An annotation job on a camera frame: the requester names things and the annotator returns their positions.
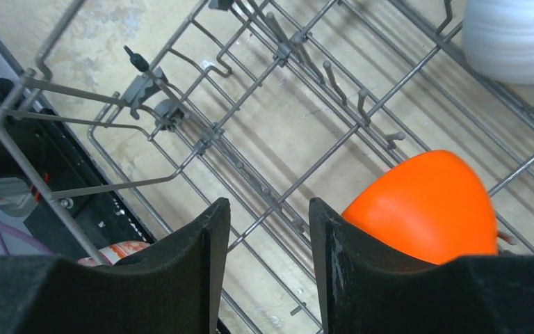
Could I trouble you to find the orange bowl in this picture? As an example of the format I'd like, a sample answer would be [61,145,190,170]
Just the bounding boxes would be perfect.
[341,150,498,264]

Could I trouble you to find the red white patterned bowl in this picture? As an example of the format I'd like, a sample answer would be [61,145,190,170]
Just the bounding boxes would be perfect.
[99,241,151,265]

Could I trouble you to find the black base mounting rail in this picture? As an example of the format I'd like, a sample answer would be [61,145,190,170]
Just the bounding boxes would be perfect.
[0,77,154,260]

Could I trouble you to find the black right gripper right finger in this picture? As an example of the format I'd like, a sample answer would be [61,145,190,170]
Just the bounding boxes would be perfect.
[309,198,534,333]

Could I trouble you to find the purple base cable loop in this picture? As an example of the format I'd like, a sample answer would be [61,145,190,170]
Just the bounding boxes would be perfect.
[0,186,56,257]

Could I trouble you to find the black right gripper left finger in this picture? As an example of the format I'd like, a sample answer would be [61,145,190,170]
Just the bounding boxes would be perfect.
[0,198,230,333]

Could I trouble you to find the plain white bowl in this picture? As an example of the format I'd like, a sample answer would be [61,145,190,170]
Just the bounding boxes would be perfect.
[462,0,534,85]

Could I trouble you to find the grey wire dish rack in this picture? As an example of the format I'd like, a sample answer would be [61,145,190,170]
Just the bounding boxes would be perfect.
[0,1,534,333]

